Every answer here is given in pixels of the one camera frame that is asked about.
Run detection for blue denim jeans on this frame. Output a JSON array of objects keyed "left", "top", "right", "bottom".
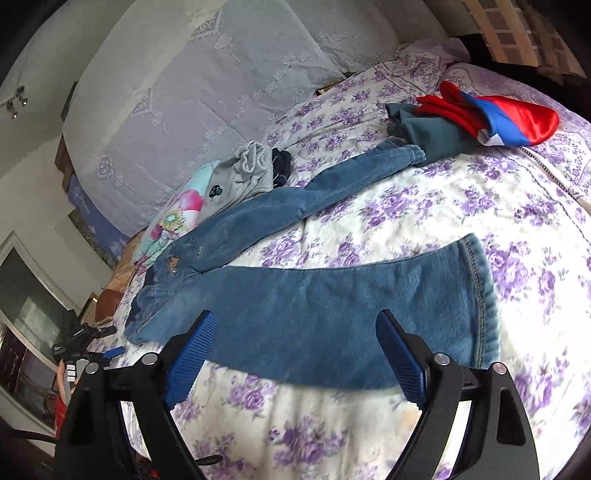
[{"left": 124, "top": 140, "right": 500, "bottom": 390}]

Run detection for blue patterned pillow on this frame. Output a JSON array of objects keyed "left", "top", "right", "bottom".
[{"left": 67, "top": 175, "right": 129, "bottom": 270}]

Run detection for folded grey sweatpants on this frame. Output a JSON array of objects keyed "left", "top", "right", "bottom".
[{"left": 199, "top": 141, "right": 273, "bottom": 221}]

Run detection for brown satin pillow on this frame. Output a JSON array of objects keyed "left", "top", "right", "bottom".
[{"left": 94, "top": 230, "right": 145, "bottom": 325}]

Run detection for red blue satin garment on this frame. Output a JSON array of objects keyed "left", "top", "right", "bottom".
[{"left": 415, "top": 81, "right": 560, "bottom": 147}]

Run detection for person's left hand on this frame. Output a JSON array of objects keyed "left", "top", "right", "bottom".
[{"left": 56, "top": 360, "right": 77, "bottom": 406}]

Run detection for purple floral bedspread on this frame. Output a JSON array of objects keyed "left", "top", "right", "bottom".
[{"left": 172, "top": 107, "right": 590, "bottom": 479}]

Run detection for dark green folded garment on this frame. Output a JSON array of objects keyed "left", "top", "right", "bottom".
[{"left": 386, "top": 103, "right": 480, "bottom": 166}]

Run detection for folded floral quilt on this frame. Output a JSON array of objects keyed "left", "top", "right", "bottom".
[{"left": 132, "top": 161, "right": 218, "bottom": 269}]

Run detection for white lace headboard cover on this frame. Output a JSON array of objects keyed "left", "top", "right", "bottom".
[{"left": 63, "top": 1, "right": 446, "bottom": 235}]

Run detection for dark navy garment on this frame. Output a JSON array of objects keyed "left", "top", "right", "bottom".
[{"left": 271, "top": 148, "right": 293, "bottom": 188}]

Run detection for brown checked curtain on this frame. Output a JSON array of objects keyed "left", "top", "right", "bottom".
[{"left": 463, "top": 0, "right": 588, "bottom": 79}]

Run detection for red jacket sleeve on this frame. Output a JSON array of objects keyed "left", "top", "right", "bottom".
[{"left": 54, "top": 395, "right": 67, "bottom": 438}]

